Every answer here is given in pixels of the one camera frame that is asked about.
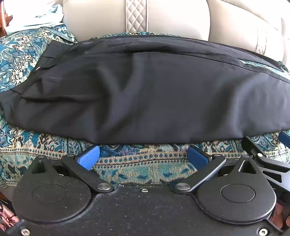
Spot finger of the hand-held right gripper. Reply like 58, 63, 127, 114
241, 136, 290, 183
278, 131, 290, 143

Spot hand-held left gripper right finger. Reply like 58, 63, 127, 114
173, 145, 261, 195

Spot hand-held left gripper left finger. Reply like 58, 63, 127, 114
30, 145, 114, 194

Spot black pants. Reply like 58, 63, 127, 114
0, 34, 290, 145

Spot teal paisley blanket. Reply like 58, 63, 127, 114
0, 25, 290, 189

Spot pink patterned clothing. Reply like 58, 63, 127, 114
0, 193, 20, 229

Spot beige leather sofa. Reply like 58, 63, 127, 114
61, 0, 290, 67

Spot light blue cloth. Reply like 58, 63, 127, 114
4, 0, 65, 36

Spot brown wooden furniture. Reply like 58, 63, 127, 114
0, 0, 8, 38

